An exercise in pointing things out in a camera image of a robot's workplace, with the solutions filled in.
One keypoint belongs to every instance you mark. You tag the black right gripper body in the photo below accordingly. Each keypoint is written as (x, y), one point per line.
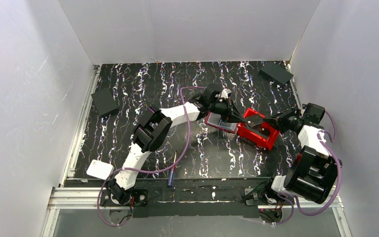
(282, 118)

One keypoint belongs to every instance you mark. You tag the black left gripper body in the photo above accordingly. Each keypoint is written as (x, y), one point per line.
(226, 108)

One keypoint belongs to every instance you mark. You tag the red plastic bin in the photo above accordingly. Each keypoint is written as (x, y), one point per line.
(263, 136)

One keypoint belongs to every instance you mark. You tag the red leather card holder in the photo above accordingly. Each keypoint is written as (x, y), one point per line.
(214, 120)

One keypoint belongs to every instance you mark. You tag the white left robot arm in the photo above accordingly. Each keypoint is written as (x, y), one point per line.
(153, 126)

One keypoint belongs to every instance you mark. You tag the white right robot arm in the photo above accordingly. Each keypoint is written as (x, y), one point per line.
(314, 170)

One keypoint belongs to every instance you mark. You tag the white card near left base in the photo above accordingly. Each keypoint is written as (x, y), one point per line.
(99, 169)

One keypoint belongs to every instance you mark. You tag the black block far right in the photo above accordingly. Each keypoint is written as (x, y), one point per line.
(276, 73)

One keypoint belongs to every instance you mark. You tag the black block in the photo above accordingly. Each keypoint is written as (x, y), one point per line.
(104, 102)
(276, 73)

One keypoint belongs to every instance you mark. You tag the blue red screwdriver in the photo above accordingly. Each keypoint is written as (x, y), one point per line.
(171, 173)

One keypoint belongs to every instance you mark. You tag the black block far left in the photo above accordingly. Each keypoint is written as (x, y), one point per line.
(104, 102)

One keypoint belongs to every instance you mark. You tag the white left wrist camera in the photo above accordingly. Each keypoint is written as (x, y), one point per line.
(225, 94)

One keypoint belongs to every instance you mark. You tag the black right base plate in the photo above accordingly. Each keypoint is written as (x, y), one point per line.
(262, 196)

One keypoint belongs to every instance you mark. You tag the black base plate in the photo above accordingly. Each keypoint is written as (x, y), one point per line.
(262, 196)
(133, 198)

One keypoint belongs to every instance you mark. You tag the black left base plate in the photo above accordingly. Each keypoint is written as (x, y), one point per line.
(133, 198)

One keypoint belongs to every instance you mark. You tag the aluminium left side rail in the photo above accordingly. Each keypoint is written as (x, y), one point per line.
(69, 170)

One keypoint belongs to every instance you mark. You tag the aluminium front rail frame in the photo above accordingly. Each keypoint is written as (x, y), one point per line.
(193, 211)

